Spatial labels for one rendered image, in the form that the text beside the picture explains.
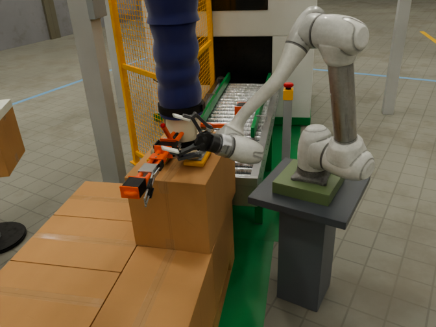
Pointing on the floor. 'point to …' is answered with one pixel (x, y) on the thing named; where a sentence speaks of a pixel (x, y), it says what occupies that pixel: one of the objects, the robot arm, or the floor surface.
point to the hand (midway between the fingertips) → (170, 132)
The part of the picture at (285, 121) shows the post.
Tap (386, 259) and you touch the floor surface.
